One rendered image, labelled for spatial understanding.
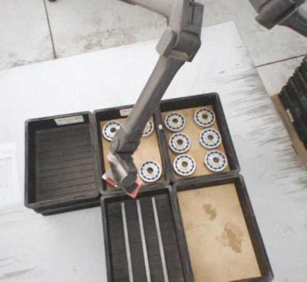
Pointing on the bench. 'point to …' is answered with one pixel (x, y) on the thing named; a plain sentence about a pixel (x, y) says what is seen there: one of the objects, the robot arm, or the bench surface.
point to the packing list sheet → (8, 175)
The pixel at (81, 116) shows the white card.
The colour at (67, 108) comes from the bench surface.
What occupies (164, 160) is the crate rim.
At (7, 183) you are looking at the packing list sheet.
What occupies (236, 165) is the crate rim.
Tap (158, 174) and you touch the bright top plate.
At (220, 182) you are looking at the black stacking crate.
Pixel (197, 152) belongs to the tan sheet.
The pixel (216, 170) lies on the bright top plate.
